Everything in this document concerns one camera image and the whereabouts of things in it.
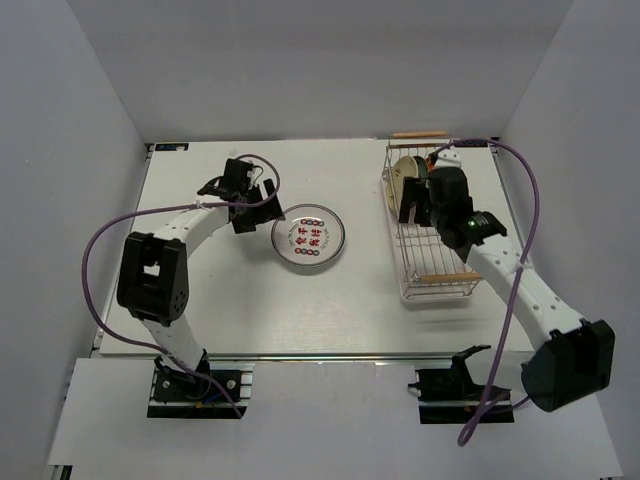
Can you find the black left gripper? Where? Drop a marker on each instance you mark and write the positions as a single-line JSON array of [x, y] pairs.
[[268, 211]]

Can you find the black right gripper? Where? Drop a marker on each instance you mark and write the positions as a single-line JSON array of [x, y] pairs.
[[414, 190]]

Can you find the cream plate with print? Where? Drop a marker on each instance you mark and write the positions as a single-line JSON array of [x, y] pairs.
[[403, 168]]

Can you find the white plate red chinese characters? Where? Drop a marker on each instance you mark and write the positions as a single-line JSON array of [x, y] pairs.
[[308, 236]]

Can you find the dark green plate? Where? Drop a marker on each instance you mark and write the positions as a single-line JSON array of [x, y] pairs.
[[422, 167]]

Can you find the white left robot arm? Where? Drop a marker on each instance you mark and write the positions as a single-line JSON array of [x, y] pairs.
[[153, 282]]

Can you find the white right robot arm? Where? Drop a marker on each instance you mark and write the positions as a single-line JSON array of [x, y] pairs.
[[572, 356]]

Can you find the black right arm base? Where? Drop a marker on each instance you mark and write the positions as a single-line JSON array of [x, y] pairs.
[[446, 392]]

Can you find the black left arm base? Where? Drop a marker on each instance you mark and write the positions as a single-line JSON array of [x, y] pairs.
[[175, 394]]

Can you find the orange plate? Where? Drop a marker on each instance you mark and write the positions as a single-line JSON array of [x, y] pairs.
[[431, 162]]

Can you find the white wire dish rack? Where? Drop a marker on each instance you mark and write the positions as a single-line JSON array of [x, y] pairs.
[[426, 269]]

